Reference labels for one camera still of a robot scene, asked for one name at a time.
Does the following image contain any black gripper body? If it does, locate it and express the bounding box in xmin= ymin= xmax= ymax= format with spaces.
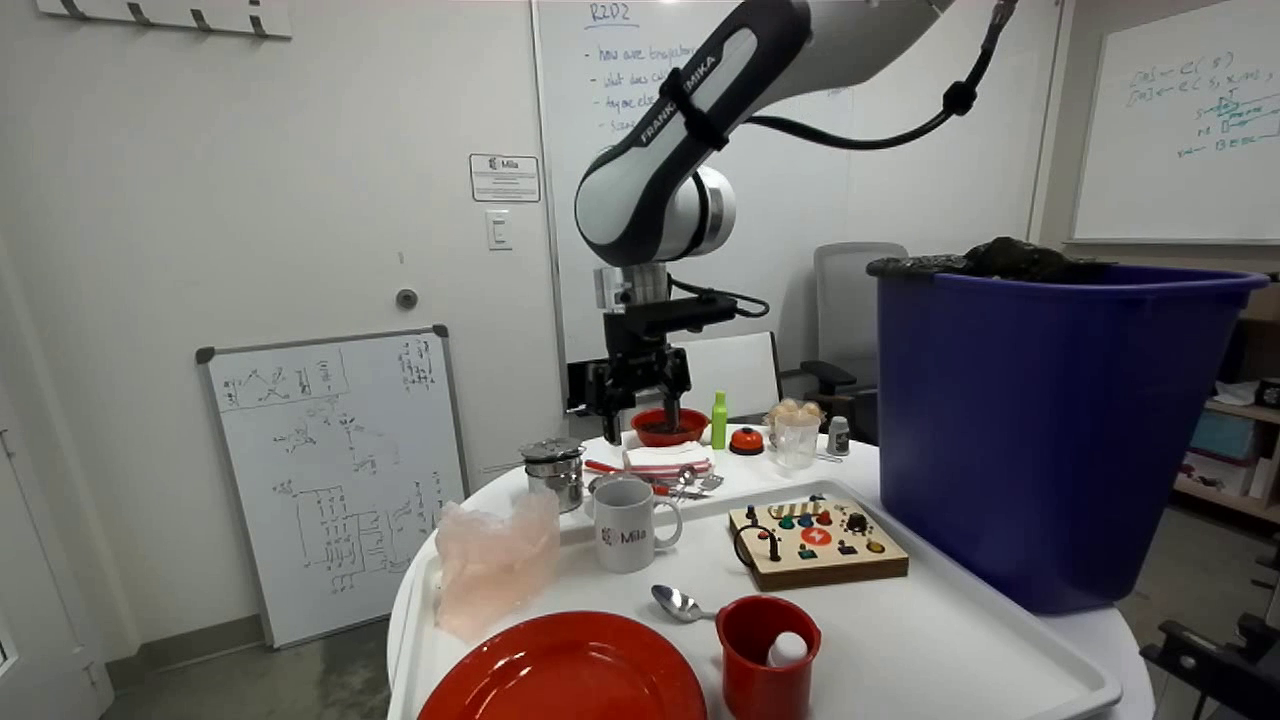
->
xmin=597 ymin=299 xmax=686 ymax=391

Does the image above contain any white mug with logo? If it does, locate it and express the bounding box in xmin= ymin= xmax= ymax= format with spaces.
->
xmin=584 ymin=472 xmax=686 ymax=576

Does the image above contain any silver metal spoon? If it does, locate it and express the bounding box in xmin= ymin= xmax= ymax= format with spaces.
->
xmin=648 ymin=578 xmax=722 ymax=626

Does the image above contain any black box object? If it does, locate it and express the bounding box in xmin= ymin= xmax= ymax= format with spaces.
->
xmin=565 ymin=350 xmax=641 ymax=417

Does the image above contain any red bowl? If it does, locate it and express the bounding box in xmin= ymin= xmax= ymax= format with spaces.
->
xmin=629 ymin=405 xmax=710 ymax=451

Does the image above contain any white folded napkin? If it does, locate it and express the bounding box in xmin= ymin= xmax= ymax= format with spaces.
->
xmin=619 ymin=438 xmax=714 ymax=478

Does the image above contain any silver metal utensil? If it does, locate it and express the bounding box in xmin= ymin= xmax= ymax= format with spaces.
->
xmin=668 ymin=462 xmax=728 ymax=503

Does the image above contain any clear glass cup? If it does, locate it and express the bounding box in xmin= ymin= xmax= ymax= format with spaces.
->
xmin=769 ymin=396 xmax=826 ymax=478

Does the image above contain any translucent pink plastic bag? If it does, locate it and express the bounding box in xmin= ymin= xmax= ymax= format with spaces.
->
xmin=433 ymin=489 xmax=565 ymax=643

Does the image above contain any wooden peg puzzle board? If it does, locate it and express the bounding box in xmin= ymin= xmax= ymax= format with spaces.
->
xmin=722 ymin=493 xmax=912 ymax=595

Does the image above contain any red plastic plate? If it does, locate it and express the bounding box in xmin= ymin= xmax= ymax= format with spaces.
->
xmin=416 ymin=608 xmax=710 ymax=720

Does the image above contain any small white ball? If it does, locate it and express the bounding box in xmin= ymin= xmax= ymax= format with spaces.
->
xmin=765 ymin=626 xmax=810 ymax=673

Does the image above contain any small framed whiteboard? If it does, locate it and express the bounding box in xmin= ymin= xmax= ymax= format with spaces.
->
xmin=192 ymin=321 xmax=470 ymax=652

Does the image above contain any red plastic cup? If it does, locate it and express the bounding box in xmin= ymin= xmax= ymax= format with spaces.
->
xmin=710 ymin=590 xmax=824 ymax=720

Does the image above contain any dark material in bin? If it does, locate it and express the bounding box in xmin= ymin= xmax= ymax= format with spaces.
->
xmin=949 ymin=230 xmax=1119 ymax=287

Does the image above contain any large blue plastic bin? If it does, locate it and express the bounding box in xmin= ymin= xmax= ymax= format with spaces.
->
xmin=866 ymin=254 xmax=1271 ymax=619

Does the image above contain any wooden storage shelf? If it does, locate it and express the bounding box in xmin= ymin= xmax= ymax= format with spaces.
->
xmin=1171 ymin=278 xmax=1280 ymax=532

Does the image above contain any black metal stand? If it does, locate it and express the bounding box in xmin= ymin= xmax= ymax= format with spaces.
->
xmin=1140 ymin=532 xmax=1280 ymax=720

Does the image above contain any white wall sign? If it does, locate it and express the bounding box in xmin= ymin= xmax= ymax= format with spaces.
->
xmin=463 ymin=148 xmax=543 ymax=206

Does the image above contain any large wall whiteboard with writing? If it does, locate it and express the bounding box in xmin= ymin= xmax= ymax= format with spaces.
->
xmin=529 ymin=0 xmax=1062 ymax=405

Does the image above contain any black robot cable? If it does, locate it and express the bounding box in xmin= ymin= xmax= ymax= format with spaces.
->
xmin=738 ymin=0 xmax=1023 ymax=156

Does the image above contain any wall whiteboard with green writing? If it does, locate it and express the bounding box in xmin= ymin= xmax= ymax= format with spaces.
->
xmin=1068 ymin=0 xmax=1280 ymax=247

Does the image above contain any wall coat hook rack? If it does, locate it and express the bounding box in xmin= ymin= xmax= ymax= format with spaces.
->
xmin=31 ymin=0 xmax=295 ymax=44

